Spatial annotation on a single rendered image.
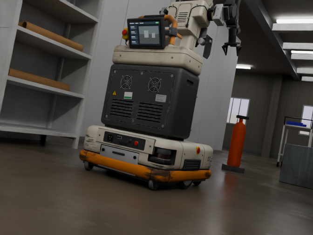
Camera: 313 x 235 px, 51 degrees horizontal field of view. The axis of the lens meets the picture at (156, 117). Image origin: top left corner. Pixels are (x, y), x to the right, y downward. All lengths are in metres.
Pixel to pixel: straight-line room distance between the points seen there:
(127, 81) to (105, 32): 2.10
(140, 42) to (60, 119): 1.65
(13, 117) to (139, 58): 1.61
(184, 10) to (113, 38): 1.94
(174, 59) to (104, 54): 2.26
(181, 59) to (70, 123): 1.75
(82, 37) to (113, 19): 0.86
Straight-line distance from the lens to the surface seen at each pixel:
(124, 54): 2.08
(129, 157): 1.84
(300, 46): 1.67
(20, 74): 2.88
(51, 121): 3.50
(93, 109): 3.98
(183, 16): 2.36
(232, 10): 2.46
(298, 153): 3.81
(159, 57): 1.93
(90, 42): 3.34
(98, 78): 3.99
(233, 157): 3.95
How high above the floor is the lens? 0.33
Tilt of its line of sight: 2 degrees up
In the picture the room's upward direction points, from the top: 10 degrees clockwise
